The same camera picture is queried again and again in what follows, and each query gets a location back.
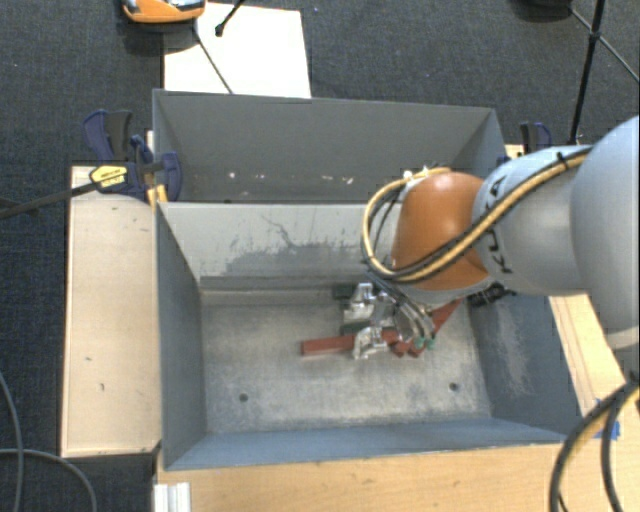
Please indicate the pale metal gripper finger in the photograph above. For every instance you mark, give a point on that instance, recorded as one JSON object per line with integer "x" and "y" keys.
{"x": 361, "y": 302}
{"x": 369, "y": 345}

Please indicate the dark green flat block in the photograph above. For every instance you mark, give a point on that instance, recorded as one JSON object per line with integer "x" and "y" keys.
{"x": 342, "y": 291}
{"x": 349, "y": 329}

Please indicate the red-brown flat block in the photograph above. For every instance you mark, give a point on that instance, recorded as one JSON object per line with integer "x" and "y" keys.
{"x": 325, "y": 346}
{"x": 445, "y": 316}

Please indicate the grey metal bin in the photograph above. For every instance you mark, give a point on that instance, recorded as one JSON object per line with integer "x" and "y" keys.
{"x": 300, "y": 380}

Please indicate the pale wood flat board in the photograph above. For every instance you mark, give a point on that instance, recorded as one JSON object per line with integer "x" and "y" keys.
{"x": 110, "y": 325}

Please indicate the black cylinder on white bracket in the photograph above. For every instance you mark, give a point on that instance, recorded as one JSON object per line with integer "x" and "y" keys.
{"x": 489, "y": 295}

